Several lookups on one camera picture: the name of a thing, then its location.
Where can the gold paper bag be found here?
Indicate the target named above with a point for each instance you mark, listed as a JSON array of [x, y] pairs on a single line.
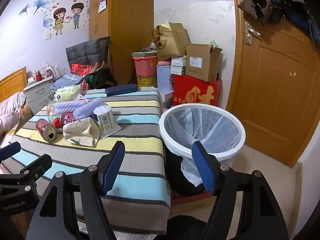
[[172, 42]]

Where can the blue folded cloth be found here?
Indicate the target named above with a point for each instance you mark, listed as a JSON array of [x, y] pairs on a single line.
[[67, 80]]

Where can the brown cardboard box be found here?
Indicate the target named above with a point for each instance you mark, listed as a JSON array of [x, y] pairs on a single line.
[[200, 65]]

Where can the red cup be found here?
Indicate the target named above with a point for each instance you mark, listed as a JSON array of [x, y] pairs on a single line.
[[38, 77]]

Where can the light blue box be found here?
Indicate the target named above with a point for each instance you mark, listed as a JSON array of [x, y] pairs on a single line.
[[163, 77]]

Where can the white wall switch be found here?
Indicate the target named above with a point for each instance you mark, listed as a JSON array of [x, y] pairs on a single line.
[[47, 36]]

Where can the white trash bin with liner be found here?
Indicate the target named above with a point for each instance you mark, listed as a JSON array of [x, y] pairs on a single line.
[[200, 107]]

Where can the yellow-green tissue pack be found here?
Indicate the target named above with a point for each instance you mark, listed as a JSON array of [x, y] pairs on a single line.
[[65, 93]]

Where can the brown patterned bag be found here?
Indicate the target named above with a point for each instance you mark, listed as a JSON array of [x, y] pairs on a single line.
[[250, 2]]

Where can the grey nightstand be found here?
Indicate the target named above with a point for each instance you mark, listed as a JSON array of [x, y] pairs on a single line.
[[37, 92]]

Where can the pink blanket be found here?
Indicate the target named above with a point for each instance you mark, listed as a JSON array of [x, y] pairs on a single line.
[[10, 110]]

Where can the purple bubble wrap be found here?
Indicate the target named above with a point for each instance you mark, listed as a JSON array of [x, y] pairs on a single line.
[[75, 107]]

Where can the grey quilted cushion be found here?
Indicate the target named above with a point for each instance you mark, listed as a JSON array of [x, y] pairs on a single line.
[[82, 51]]

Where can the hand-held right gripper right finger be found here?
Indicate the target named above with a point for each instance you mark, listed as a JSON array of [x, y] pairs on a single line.
[[203, 170]]

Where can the translucent storage box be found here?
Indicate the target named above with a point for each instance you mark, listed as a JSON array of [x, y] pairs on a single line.
[[166, 98]]

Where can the red green plaid cloth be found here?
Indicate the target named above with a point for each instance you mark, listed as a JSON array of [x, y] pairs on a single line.
[[80, 69]]

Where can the dark blue hanging clothing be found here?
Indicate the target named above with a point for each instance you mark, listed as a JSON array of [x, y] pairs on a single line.
[[295, 12]]

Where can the clear plastic bottle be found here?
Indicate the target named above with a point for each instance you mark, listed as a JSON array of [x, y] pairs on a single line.
[[52, 110]]

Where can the red box gold print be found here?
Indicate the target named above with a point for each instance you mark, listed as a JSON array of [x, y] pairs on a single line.
[[195, 92]]

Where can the striped bed sheet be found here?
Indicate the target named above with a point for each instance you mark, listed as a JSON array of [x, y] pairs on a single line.
[[140, 120]]

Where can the pink storage bin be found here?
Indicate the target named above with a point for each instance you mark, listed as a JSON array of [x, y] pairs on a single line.
[[145, 67]]

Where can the wooden headboard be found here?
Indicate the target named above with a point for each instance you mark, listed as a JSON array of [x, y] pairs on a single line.
[[12, 82]]

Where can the cartoon couple wall sticker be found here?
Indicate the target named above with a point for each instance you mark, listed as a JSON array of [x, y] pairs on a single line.
[[58, 17]]

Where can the small white box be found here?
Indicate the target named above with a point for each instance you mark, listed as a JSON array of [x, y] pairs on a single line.
[[178, 61], [178, 70]]

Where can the wooden wardrobe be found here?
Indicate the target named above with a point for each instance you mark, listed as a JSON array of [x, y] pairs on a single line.
[[130, 30]]

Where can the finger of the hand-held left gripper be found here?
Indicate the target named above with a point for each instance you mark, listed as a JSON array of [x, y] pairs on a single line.
[[37, 163], [10, 148]]

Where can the cream paper bag green print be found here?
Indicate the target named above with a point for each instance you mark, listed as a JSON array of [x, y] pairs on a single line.
[[80, 130]]

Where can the yellow patterned box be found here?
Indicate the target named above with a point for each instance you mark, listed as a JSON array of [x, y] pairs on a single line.
[[146, 81]]

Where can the black bag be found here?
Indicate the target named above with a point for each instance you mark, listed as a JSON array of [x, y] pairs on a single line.
[[105, 76]]

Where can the wooden door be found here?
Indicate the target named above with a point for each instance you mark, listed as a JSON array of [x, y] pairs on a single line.
[[275, 92]]

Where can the black mesh chair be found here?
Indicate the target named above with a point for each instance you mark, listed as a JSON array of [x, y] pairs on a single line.
[[105, 47]]

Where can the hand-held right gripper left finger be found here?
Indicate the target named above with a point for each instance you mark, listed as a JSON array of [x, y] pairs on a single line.
[[113, 167]]

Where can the white paper tag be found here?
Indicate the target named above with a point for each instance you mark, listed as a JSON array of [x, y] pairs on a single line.
[[102, 7]]

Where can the white yogurt cup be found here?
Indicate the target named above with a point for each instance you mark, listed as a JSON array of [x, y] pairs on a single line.
[[105, 120]]

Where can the dark blue case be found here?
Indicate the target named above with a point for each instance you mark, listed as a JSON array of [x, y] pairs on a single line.
[[121, 89]]

